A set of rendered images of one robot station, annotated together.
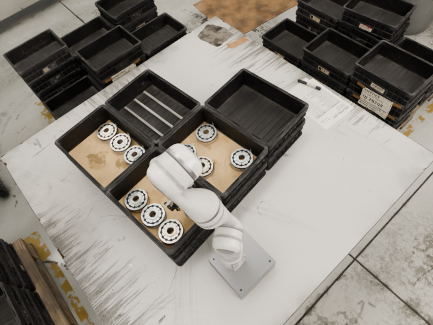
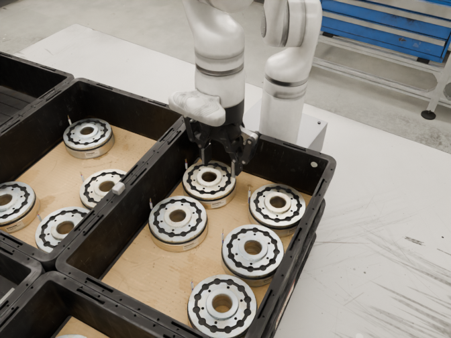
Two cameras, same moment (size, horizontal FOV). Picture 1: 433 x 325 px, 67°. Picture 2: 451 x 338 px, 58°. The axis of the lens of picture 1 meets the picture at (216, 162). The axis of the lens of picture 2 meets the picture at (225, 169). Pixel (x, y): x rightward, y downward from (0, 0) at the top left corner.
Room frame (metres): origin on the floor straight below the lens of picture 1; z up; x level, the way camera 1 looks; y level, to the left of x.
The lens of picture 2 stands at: (0.76, 0.63, 1.43)
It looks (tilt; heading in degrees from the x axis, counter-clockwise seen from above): 45 degrees down; 245
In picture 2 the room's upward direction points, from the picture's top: straight up
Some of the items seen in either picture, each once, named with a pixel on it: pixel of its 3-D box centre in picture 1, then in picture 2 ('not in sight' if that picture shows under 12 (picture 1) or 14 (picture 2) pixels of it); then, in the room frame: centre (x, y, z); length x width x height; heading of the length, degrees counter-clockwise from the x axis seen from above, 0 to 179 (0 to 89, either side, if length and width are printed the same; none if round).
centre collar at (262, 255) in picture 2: (152, 214); (252, 247); (0.55, 0.30, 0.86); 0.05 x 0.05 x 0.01
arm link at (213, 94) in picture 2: not in sight; (212, 82); (0.56, 0.17, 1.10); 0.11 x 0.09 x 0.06; 32
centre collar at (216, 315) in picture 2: (135, 198); (222, 304); (0.64, 0.37, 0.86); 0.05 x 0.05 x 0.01
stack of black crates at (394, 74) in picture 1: (384, 91); not in sight; (1.33, -1.19, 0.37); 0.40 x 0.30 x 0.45; 32
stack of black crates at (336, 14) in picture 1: (324, 19); not in sight; (2.22, -1.10, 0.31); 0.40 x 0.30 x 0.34; 32
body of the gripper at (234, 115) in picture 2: not in sight; (220, 115); (0.55, 0.16, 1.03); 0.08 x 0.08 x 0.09
